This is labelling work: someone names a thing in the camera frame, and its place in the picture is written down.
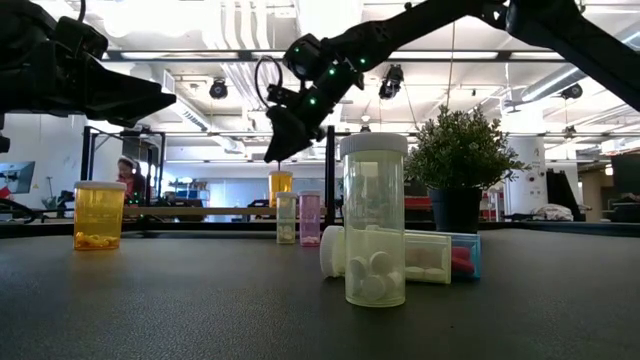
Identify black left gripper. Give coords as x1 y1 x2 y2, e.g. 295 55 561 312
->
0 4 178 129

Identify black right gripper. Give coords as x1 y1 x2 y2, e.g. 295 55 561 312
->
263 66 359 163

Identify orange pill bottle white cap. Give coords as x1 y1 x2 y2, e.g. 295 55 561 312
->
73 180 128 252
268 170 295 209

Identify yellow pill bottle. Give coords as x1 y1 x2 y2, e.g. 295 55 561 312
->
275 191 298 246

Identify pink pill bottle white cap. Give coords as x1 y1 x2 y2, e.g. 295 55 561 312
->
298 189 323 248

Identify blue pill bottle red capsules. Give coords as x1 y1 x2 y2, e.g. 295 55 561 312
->
404 228 483 280

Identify black ceiling spotlight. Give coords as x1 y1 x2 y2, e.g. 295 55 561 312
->
559 82 585 101
208 78 230 101
378 63 405 101

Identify person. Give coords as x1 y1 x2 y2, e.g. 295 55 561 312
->
115 155 149 206

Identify artificial green plant black pot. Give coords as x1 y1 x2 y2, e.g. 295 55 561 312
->
402 103 531 235

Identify black table mat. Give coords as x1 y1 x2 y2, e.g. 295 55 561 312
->
0 228 640 360

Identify white cloth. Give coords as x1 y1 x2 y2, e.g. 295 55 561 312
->
530 203 575 223

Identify black covered object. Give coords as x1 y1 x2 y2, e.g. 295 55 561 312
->
545 168 585 222

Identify black computer monitor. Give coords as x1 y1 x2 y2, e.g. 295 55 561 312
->
610 152 640 196

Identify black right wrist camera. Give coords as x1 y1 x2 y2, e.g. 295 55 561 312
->
266 83 301 109

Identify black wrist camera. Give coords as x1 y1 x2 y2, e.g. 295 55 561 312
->
266 83 301 109
52 14 110 61

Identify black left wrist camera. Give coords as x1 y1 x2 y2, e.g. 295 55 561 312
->
52 14 110 61

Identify wooden shelf black metal frame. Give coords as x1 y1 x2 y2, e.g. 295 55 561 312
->
79 124 337 236

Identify wall screen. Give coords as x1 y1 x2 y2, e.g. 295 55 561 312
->
0 160 37 195

